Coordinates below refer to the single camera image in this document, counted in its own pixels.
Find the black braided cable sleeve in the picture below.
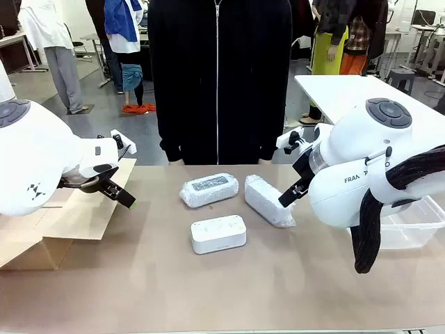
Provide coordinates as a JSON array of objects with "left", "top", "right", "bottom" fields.
[{"left": 350, "top": 145, "right": 445, "bottom": 275}]

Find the person in yellow apron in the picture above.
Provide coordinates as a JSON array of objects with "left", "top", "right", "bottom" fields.
[{"left": 299, "top": 0, "right": 349, "bottom": 125}]

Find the blue cloth bundle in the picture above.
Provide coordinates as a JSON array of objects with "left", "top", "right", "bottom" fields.
[{"left": 120, "top": 63, "right": 144, "bottom": 106}]

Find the person in orange trousers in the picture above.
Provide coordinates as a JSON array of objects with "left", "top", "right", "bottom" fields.
[{"left": 339, "top": 0, "right": 389, "bottom": 77}]

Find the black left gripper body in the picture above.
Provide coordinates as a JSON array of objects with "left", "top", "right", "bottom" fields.
[{"left": 57, "top": 166, "right": 121, "bottom": 193}]

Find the unwrapped white clock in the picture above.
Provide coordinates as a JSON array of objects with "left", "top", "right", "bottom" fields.
[{"left": 190, "top": 214, "right": 247, "bottom": 255}]

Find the orange cloth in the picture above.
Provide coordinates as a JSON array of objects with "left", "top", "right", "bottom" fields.
[{"left": 122, "top": 102, "right": 157, "bottom": 114}]

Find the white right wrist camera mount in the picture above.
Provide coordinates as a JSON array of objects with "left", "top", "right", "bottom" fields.
[{"left": 277, "top": 131, "right": 307, "bottom": 155}]

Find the clear plastic container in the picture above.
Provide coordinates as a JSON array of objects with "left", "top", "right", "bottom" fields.
[{"left": 346, "top": 194, "right": 445, "bottom": 250}]

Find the bubble-wrapped plain white clock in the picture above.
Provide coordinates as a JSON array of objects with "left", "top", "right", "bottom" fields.
[{"left": 244, "top": 174, "right": 297, "bottom": 229}]

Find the person in black zip hoodie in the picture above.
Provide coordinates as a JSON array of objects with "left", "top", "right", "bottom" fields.
[{"left": 147, "top": 0, "right": 293, "bottom": 166}]

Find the bubble-wrapped clock with dark print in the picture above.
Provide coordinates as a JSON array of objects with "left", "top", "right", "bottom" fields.
[{"left": 179, "top": 173, "right": 240, "bottom": 209}]

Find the grey plastic stool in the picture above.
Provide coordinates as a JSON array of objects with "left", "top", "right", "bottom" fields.
[{"left": 386, "top": 69, "right": 416, "bottom": 95}]

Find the person in white coat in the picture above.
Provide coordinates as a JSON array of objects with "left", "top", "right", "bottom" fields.
[{"left": 17, "top": 0, "right": 86, "bottom": 115}]

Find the open cardboard box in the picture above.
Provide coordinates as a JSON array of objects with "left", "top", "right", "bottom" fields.
[{"left": 0, "top": 158, "right": 138, "bottom": 271}]

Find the person in blue white jacket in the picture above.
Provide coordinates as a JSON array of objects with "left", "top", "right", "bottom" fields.
[{"left": 104, "top": 0, "right": 142, "bottom": 95}]

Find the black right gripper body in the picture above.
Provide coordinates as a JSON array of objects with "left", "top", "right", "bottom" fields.
[{"left": 291, "top": 148, "right": 316, "bottom": 187}]

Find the black office chair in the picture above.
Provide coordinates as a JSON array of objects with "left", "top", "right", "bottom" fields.
[{"left": 64, "top": 22, "right": 94, "bottom": 63}]

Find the person's right forearm black sleeve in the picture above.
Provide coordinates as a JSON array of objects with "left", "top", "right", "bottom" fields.
[{"left": 152, "top": 79, "right": 182, "bottom": 164}]

